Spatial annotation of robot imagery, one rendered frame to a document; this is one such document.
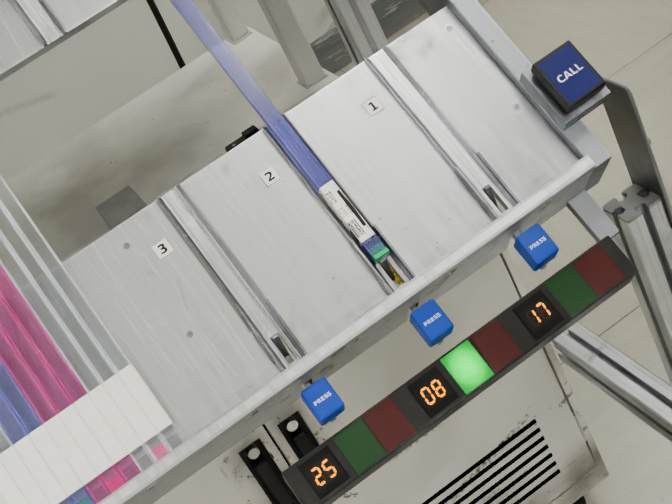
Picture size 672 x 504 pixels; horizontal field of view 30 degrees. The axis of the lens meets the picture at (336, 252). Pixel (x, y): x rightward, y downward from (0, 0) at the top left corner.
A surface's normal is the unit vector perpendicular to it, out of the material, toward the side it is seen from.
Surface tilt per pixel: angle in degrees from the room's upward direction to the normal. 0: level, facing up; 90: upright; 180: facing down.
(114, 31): 90
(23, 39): 42
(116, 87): 90
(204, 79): 0
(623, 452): 0
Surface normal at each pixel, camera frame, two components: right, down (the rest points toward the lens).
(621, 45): -0.41, -0.74
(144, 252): -0.01, -0.32
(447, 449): 0.44, 0.33
